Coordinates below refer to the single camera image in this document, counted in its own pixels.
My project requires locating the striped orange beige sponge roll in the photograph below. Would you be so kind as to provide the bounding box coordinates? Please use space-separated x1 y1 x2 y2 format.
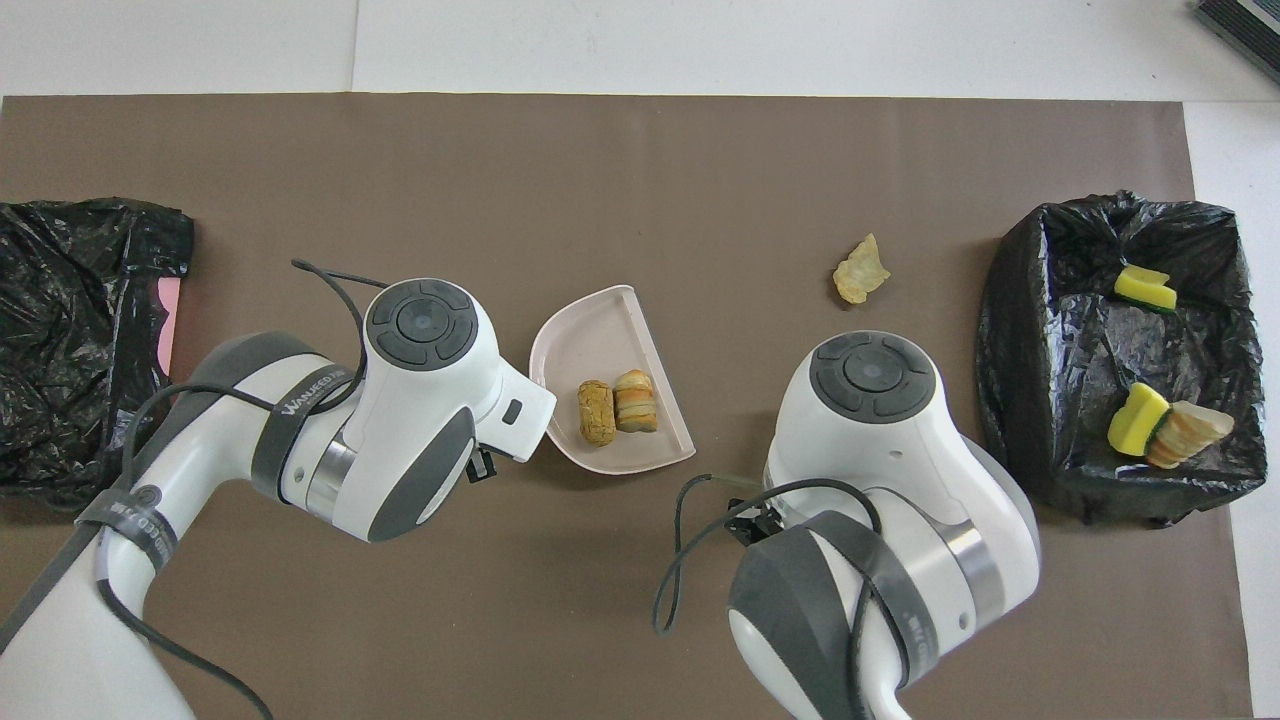
1144 399 1237 471

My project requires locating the yellow green sponge piece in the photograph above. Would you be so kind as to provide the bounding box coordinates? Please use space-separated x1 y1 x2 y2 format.
1113 263 1180 314
1106 381 1172 459

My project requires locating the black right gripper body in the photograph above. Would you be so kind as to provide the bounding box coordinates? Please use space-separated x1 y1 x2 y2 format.
724 495 791 548

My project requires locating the pink bin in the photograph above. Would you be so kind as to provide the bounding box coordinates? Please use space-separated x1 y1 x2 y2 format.
157 277 182 379

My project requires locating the black trash bag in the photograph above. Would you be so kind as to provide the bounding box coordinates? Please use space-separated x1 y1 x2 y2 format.
0 197 195 513
975 190 1269 529

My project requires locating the brown table mat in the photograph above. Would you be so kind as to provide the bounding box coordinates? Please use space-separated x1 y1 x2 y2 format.
0 94 1254 720

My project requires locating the beige plastic dustpan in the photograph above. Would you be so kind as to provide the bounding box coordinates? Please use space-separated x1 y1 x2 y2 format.
529 285 697 476

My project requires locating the brown cork cylinder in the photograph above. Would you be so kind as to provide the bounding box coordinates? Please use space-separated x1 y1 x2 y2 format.
577 379 619 448

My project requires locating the black ribbed device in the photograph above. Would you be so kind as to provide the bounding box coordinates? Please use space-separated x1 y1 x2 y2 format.
1193 0 1280 83

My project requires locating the beige sponge piece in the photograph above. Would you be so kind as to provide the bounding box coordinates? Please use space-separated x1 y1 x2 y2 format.
612 369 660 434
832 233 892 306

